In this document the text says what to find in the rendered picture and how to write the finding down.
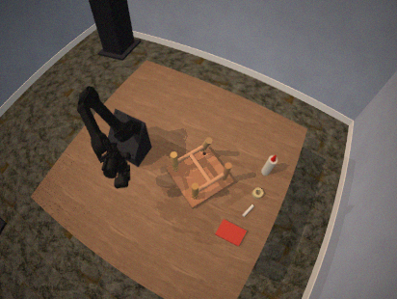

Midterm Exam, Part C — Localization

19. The white glue bottle with red cap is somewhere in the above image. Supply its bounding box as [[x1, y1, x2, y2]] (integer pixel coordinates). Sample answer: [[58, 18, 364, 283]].
[[261, 155, 278, 176]]

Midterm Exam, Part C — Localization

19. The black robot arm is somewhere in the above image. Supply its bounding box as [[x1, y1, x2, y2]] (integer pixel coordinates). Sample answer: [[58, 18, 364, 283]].
[[77, 86, 141, 178]]

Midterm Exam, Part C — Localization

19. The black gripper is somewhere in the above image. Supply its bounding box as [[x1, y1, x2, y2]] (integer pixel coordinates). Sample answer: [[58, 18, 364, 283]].
[[114, 151, 131, 189]]

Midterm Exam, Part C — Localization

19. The red rectangular block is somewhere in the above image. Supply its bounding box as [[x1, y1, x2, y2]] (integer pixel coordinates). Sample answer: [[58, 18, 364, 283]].
[[215, 219, 247, 246]]

